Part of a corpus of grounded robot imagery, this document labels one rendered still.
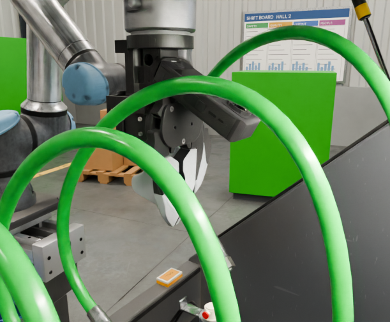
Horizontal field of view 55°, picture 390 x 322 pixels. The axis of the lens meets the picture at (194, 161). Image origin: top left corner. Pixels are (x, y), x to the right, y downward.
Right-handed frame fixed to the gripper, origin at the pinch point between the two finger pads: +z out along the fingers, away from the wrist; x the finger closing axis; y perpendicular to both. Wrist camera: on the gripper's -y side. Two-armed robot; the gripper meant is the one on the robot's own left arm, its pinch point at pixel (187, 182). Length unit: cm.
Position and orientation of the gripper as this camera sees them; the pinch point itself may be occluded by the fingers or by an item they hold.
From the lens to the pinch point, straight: 58.7
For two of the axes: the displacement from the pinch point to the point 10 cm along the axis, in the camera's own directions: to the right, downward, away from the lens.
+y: -3.9, 4.9, 7.8
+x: -9.2, -1.3, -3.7
